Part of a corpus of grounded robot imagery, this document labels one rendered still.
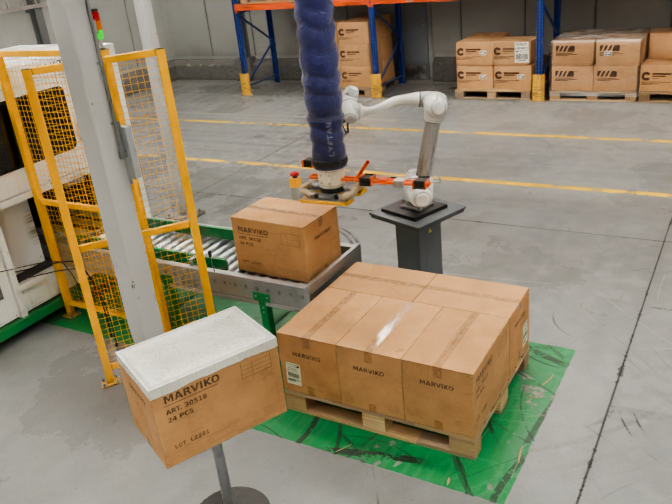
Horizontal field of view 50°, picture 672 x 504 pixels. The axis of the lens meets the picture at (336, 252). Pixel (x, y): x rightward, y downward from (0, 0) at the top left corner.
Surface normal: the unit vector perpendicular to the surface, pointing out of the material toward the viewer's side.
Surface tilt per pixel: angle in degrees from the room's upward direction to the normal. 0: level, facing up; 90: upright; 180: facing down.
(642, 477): 0
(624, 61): 91
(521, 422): 0
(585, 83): 90
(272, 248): 90
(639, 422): 0
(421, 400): 90
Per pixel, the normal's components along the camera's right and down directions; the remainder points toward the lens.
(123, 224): 0.87, 0.12
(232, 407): 0.57, 0.29
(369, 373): -0.49, 0.40
